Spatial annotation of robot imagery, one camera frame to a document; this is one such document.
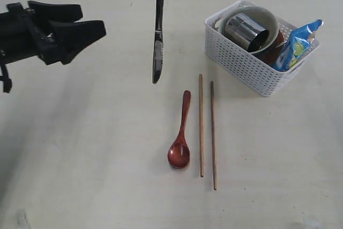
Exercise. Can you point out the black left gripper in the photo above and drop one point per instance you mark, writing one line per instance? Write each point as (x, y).
(25, 33)

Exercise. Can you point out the stainless steel knife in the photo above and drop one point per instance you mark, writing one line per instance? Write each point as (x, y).
(158, 42)

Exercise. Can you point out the wooden chopstick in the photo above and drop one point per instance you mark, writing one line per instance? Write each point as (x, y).
(214, 153)
(201, 125)

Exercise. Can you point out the red-brown wooden spoon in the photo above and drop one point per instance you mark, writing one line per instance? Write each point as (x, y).
(179, 153)

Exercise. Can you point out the stainless steel cup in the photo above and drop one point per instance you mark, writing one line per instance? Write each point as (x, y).
(246, 32)

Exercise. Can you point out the cream ceramic bowl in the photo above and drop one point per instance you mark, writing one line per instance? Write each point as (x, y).
(262, 16)

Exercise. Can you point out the white plastic woven basket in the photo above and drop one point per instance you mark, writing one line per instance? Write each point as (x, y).
(247, 68)

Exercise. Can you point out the red-brown wooden bowl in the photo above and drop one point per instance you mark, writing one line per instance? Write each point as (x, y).
(273, 52)

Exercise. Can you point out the blue snack bag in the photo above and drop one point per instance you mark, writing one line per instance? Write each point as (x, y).
(299, 41)

